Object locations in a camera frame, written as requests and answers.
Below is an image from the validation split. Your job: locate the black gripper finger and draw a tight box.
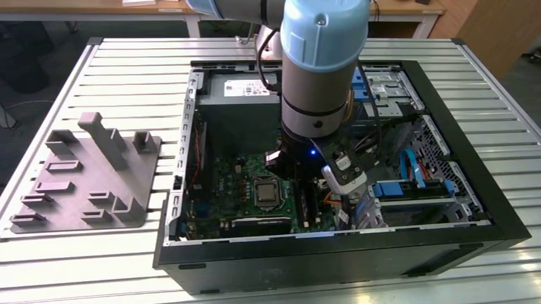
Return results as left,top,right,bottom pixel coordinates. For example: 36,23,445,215
263,150,285,168

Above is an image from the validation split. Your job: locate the black RAM slot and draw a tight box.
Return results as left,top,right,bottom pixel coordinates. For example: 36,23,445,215
294,180,307,226

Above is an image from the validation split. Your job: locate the silver CPU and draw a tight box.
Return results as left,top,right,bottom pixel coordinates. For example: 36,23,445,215
254,184,279,203

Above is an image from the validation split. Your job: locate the grey power supply unit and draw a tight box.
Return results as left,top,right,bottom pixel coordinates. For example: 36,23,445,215
197,73,283,156

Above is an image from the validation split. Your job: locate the black case fan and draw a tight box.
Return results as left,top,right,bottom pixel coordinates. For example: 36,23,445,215
195,122,215,183

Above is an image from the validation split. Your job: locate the green motherboard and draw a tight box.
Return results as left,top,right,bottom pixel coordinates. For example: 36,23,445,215
209,153,339,235

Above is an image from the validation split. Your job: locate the black graphics card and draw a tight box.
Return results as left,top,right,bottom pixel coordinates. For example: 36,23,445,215
181,215,295,239

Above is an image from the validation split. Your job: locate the hard disk in blue carrier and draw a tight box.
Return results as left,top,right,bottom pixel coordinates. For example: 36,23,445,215
368,179,456,199

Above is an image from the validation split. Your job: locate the blue plastic drive carrier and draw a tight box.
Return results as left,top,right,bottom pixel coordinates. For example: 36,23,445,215
350,68,374,102

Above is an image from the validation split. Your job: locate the grey metal drive cage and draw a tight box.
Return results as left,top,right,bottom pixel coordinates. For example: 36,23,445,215
353,65,425,137

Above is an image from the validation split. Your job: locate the grey metal disk bay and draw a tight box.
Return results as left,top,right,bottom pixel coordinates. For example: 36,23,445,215
354,179,485,231

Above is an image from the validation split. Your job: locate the grey parts rack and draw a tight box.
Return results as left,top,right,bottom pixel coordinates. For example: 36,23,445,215
8,111,164,234

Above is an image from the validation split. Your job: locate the black PC case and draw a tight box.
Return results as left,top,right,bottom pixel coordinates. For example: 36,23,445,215
151,58,533,295

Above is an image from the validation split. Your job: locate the brown wooden cabinet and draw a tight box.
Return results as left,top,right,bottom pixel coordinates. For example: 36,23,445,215
457,0,541,82

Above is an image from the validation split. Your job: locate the black office chair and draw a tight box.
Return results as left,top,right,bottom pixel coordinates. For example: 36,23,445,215
0,20,56,95

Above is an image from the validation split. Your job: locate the orange power wire bundle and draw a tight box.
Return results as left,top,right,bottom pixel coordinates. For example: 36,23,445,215
323,193,351,208

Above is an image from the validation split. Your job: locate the grey wrist camera black bracket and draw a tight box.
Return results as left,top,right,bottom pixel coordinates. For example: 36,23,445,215
321,144,370,194

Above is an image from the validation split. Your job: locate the CPU socket black frame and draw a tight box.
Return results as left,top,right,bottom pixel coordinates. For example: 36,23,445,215
249,174,285,213

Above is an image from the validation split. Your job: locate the black sleeved cable bundle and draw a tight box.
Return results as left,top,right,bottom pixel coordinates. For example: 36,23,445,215
358,113,428,153

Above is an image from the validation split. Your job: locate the blue SATA wire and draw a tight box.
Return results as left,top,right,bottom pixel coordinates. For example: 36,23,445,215
400,148,428,189

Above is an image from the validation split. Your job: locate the wooden desk white frame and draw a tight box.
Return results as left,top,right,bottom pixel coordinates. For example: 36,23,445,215
0,0,448,39

